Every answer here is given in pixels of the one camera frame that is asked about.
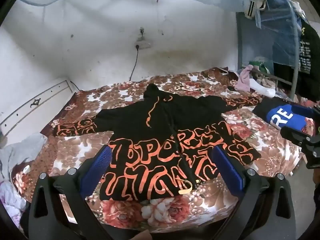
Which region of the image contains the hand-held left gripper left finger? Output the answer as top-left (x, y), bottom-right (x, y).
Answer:
top-left (28, 145), bottom-right (113, 240)

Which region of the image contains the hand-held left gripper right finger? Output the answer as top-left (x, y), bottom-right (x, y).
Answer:
top-left (212, 145), bottom-right (296, 240)

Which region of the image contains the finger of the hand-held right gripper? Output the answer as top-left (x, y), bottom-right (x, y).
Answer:
top-left (287, 104), bottom-right (320, 118)
top-left (280, 126), bottom-right (316, 146)

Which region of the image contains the black orange print hoodie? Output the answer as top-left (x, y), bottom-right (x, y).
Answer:
top-left (53, 83), bottom-right (262, 202)

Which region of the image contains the folded black blue shirt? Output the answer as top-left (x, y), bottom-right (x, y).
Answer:
top-left (252, 97), bottom-right (307, 131)

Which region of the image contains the floral brown red blanket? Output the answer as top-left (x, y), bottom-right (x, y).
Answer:
top-left (11, 67), bottom-right (315, 233)

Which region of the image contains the white sock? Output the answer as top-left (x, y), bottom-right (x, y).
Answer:
top-left (250, 79), bottom-right (276, 98)

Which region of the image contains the black printed hanging shirt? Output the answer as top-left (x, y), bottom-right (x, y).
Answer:
top-left (297, 21), bottom-right (320, 102)

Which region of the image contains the green packet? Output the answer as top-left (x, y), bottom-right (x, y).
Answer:
top-left (249, 60), bottom-right (269, 75)

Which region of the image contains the pink cloth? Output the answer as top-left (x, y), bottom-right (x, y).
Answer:
top-left (234, 65), bottom-right (254, 92)

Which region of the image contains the blue hanging cloth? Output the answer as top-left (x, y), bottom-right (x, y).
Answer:
top-left (272, 24), bottom-right (300, 66)

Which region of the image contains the grey cloth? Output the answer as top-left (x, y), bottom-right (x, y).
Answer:
top-left (0, 132), bottom-right (48, 180)

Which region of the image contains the white headboard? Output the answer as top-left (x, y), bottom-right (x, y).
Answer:
top-left (0, 79), bottom-right (81, 140)

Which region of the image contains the white purple cloth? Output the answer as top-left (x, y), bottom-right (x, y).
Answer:
top-left (0, 180), bottom-right (28, 230)

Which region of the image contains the black white striped garment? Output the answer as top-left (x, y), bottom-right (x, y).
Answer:
top-left (244, 0), bottom-right (273, 19)

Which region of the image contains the white power strip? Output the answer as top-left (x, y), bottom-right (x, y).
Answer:
top-left (135, 40), bottom-right (152, 50)

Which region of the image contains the black power cable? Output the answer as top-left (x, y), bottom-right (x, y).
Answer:
top-left (129, 45), bottom-right (140, 81)

